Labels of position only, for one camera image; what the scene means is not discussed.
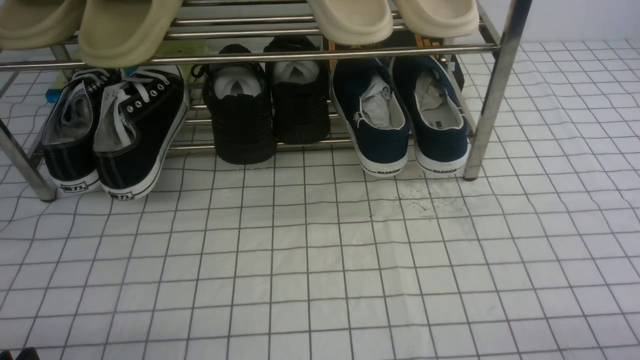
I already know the right black canvas sneaker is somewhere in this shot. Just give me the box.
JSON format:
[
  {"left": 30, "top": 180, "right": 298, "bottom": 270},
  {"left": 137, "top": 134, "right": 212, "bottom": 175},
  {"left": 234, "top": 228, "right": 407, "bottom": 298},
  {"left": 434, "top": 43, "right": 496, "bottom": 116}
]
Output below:
[{"left": 93, "top": 64, "right": 190, "bottom": 201}]

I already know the left black canvas sneaker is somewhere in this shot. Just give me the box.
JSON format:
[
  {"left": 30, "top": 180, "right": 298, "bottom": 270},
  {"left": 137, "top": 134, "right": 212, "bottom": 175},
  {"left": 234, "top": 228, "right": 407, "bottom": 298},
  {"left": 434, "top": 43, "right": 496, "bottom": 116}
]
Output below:
[{"left": 40, "top": 68, "right": 122, "bottom": 194}]

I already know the far-left beige slipper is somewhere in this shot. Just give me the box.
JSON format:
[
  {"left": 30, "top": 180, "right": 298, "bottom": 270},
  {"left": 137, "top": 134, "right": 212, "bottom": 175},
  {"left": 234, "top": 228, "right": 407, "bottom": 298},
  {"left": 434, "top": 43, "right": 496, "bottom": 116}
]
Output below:
[{"left": 0, "top": 0, "right": 87, "bottom": 51}]

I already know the navy slip-on shoe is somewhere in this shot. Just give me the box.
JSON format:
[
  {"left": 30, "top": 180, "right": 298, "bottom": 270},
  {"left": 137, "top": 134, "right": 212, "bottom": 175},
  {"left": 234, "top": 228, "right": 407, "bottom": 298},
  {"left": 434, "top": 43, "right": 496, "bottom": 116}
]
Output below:
[
  {"left": 390, "top": 55, "right": 469, "bottom": 179},
  {"left": 329, "top": 58, "right": 410, "bottom": 178}
]

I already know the far-right beige slipper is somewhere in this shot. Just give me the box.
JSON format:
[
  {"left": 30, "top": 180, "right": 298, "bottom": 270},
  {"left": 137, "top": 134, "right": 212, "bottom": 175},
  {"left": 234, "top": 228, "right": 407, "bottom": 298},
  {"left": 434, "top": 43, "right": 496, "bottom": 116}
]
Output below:
[{"left": 394, "top": 0, "right": 480, "bottom": 39}]

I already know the silver metal shoe rack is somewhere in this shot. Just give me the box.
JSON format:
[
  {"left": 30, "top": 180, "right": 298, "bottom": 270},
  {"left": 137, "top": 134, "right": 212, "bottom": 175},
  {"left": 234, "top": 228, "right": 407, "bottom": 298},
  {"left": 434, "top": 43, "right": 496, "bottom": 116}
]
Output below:
[{"left": 1, "top": 0, "right": 533, "bottom": 203}]

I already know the black canvas sneaker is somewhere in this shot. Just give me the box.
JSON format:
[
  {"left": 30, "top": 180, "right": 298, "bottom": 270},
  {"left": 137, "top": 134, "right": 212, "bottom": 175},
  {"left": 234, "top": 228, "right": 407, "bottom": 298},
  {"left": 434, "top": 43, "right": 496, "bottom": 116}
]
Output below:
[
  {"left": 93, "top": 64, "right": 190, "bottom": 201},
  {"left": 40, "top": 68, "right": 122, "bottom": 194}
]

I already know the black knit sneaker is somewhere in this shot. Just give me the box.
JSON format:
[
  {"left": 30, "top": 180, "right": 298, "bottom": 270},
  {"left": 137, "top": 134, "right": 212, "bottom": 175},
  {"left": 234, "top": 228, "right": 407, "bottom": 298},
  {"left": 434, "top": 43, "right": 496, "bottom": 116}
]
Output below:
[
  {"left": 190, "top": 61, "right": 277, "bottom": 166},
  {"left": 265, "top": 59, "right": 330, "bottom": 145}
]

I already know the white grid-pattern floor cloth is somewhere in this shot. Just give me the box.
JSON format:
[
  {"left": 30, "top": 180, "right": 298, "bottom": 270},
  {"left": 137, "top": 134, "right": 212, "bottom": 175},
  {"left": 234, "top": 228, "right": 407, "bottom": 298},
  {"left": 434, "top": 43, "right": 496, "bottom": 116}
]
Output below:
[{"left": 0, "top": 39, "right": 640, "bottom": 360}]

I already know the right black knit sneaker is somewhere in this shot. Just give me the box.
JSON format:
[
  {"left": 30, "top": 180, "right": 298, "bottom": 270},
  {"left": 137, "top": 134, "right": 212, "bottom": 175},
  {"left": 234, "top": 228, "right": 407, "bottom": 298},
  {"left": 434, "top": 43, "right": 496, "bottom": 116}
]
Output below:
[{"left": 265, "top": 59, "right": 330, "bottom": 145}]

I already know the left black knit sneaker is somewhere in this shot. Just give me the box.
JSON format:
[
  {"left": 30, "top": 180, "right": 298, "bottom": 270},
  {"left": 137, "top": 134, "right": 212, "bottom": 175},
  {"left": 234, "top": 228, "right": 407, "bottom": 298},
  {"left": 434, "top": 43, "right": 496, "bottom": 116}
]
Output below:
[{"left": 190, "top": 61, "right": 277, "bottom": 166}]

